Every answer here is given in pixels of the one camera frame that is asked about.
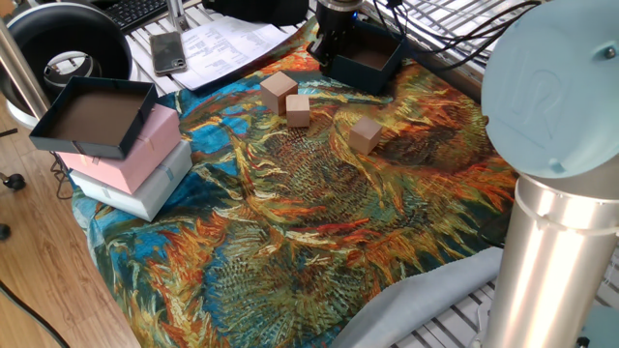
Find white gift box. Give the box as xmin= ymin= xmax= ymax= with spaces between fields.
xmin=69 ymin=138 xmax=193 ymax=222

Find black computer keyboard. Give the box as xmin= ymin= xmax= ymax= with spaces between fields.
xmin=103 ymin=0 xmax=168 ymax=34

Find black round bin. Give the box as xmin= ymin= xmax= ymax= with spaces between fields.
xmin=0 ymin=2 xmax=134 ymax=130

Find dark smartphone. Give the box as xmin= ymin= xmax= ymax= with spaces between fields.
xmin=148 ymin=30 xmax=188 ymax=76

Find silver metal pole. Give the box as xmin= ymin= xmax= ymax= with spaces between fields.
xmin=0 ymin=18 xmax=52 ymax=120

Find silver metal post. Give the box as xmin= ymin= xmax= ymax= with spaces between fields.
xmin=166 ymin=0 xmax=191 ymax=33

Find pink gift box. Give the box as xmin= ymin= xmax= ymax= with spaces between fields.
xmin=56 ymin=102 xmax=183 ymax=195

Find dark blue gift box lid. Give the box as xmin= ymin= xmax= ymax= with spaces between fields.
xmin=28 ymin=75 xmax=160 ymax=160

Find black floor cable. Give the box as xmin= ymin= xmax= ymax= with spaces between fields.
xmin=0 ymin=282 xmax=69 ymax=348

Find printed white paper sheet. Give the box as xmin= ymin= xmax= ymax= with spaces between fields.
xmin=171 ymin=15 xmax=291 ymax=92

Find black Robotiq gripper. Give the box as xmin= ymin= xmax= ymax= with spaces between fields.
xmin=306 ymin=4 xmax=360 ymax=76

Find black cable bundle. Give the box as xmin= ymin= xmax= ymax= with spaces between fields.
xmin=371 ymin=0 xmax=543 ymax=67

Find sunflower painting print cloth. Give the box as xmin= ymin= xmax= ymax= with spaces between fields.
xmin=71 ymin=16 xmax=518 ymax=348

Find thin black wires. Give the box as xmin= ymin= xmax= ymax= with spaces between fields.
xmin=49 ymin=152 xmax=74 ymax=200

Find light wooden cube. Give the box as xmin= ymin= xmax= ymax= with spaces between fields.
xmin=347 ymin=115 xmax=384 ymax=157
xmin=284 ymin=93 xmax=311 ymax=129
xmin=259 ymin=71 xmax=300 ymax=116

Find dark blue gift box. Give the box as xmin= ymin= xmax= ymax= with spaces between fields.
xmin=326 ymin=18 xmax=408 ymax=97

